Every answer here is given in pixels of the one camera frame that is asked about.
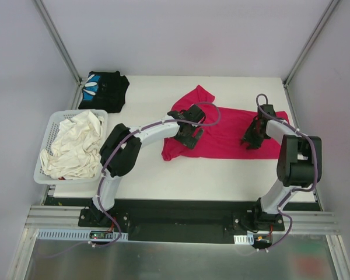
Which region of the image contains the pink t shirt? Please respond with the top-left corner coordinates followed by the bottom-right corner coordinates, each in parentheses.
top-left (162, 85), bottom-right (281, 161)

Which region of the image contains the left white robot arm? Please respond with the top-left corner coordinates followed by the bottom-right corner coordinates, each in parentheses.
top-left (89, 104), bottom-right (206, 227)

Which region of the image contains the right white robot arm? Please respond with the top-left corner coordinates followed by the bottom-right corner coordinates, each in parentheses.
top-left (241, 104), bottom-right (322, 230)

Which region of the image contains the black folded t shirt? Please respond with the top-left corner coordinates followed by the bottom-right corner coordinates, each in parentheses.
top-left (78, 71), bottom-right (130, 114)

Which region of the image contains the cream t shirt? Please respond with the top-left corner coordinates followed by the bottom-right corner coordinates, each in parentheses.
top-left (39, 110), bottom-right (104, 179)

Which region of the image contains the white plastic laundry basket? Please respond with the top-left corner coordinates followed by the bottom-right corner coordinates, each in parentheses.
top-left (33, 109), bottom-right (109, 184)

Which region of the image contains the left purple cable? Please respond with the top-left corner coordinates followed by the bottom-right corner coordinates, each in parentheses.
top-left (89, 101), bottom-right (222, 249)

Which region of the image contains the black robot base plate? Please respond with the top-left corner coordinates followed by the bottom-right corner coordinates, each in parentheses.
top-left (78, 199), bottom-right (285, 244)

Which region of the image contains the right white cable duct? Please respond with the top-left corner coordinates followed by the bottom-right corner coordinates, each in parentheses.
top-left (233, 234), bottom-right (254, 246)

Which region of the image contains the white cable duct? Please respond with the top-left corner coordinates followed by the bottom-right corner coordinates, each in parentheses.
top-left (37, 229), bottom-right (128, 242)
top-left (233, 234), bottom-right (254, 246)

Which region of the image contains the left aluminium frame post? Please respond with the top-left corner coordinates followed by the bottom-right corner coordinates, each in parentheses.
top-left (31, 0), bottom-right (83, 86)

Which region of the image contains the aluminium frame post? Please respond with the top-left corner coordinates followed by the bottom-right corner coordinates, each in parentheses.
top-left (283, 0), bottom-right (342, 89)
top-left (31, 0), bottom-right (83, 86)

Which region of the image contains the right aluminium frame post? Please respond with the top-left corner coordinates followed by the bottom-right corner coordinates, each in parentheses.
top-left (283, 0), bottom-right (342, 89)

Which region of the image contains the left white cable duct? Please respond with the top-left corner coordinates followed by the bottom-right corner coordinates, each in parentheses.
top-left (37, 229), bottom-right (128, 242)

